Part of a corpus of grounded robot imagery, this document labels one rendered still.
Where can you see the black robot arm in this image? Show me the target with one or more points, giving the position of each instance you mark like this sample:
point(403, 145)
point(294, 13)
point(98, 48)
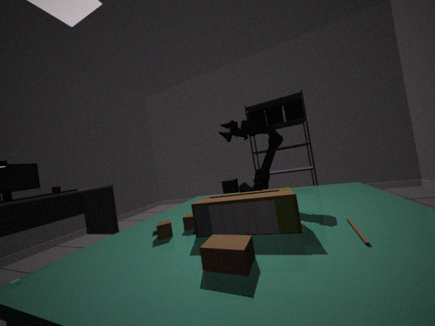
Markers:
point(274, 141)

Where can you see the brown wooden stick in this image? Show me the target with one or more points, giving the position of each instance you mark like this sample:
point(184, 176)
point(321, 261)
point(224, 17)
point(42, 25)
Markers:
point(358, 232)

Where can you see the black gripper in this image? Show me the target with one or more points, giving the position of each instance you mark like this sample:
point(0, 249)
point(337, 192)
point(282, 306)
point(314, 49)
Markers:
point(227, 135)

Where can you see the brown cube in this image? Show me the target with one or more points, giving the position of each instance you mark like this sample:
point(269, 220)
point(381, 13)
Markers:
point(164, 229)

